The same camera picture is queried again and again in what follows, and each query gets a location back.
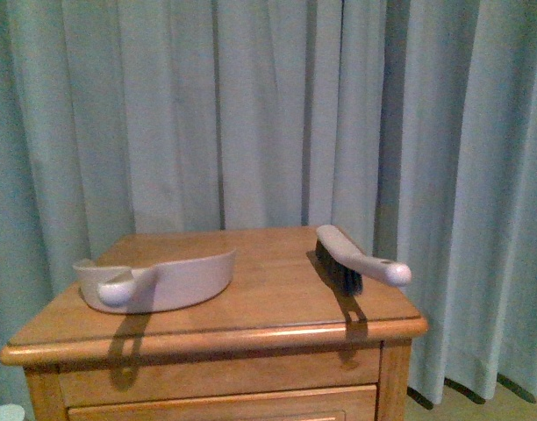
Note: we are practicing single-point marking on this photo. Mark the white round object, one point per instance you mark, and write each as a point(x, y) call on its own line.
point(12, 412)

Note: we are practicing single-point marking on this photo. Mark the wooden nightstand cabinet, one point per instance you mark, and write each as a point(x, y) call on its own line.
point(280, 342)

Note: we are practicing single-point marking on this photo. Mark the beige plastic dustpan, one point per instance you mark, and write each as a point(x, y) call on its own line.
point(165, 286)

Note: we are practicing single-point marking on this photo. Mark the beige hand brush black bristles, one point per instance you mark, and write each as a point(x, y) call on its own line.
point(346, 264)

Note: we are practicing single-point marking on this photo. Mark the light grey-blue curtain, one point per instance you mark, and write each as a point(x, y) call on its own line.
point(411, 124)

